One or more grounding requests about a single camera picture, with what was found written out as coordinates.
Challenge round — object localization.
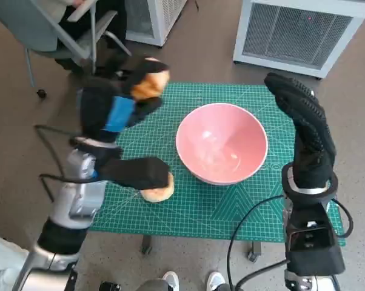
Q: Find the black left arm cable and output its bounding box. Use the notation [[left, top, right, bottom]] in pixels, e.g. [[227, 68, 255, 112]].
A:
[[39, 173, 109, 202], [35, 124, 82, 179]]

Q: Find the pink bowl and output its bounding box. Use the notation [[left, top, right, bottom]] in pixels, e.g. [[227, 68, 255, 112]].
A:
[[175, 102, 269, 186]]

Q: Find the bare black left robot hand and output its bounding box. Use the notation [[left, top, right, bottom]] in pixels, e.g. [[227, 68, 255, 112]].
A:
[[78, 56, 171, 143]]

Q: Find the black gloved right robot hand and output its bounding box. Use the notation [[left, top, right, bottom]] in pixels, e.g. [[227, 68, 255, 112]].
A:
[[263, 72, 337, 189]]

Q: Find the striped toy bread loaf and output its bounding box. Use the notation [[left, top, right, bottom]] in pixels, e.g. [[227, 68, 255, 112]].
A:
[[130, 57, 171, 100]]

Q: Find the white shoe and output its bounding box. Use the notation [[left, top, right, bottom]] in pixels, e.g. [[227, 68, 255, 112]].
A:
[[206, 270, 227, 291], [162, 270, 180, 291]]

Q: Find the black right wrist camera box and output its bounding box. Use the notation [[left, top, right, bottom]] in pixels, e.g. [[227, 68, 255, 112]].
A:
[[287, 201, 346, 277]]

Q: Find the long black right arm cable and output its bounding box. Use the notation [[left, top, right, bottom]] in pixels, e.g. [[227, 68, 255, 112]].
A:
[[226, 195, 285, 291]]

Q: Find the round toy bread bun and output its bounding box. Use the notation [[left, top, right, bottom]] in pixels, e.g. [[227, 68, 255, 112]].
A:
[[139, 172, 175, 203]]

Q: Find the small black box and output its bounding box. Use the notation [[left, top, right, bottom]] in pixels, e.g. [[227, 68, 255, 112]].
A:
[[99, 280, 122, 291]]

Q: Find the short black right wrist cable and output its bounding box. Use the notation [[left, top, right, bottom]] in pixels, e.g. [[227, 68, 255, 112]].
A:
[[332, 198, 355, 239]]

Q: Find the black right elbow cable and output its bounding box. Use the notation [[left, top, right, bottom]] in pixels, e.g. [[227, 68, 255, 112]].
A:
[[235, 260, 291, 290]]

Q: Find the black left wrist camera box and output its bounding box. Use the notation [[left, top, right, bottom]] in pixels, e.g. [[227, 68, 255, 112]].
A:
[[96, 156, 171, 189]]

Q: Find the green cutting mat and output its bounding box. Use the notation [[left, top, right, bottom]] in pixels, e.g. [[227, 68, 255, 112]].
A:
[[88, 81, 347, 243]]

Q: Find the grey office chair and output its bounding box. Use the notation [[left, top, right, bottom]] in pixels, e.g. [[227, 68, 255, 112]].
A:
[[0, 0, 132, 98]]

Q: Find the small white mesh cabinet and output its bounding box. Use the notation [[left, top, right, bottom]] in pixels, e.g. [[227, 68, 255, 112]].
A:
[[125, 0, 188, 47]]

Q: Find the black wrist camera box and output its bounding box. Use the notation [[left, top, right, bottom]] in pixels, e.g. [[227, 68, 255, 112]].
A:
[[287, 201, 346, 277], [96, 156, 171, 189]]

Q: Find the black table leg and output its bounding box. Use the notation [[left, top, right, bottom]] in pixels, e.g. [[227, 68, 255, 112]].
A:
[[246, 241, 262, 261], [141, 236, 153, 255]]

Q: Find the large white mesh cabinet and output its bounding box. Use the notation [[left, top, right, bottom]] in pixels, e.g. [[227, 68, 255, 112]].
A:
[[232, 0, 365, 79]]

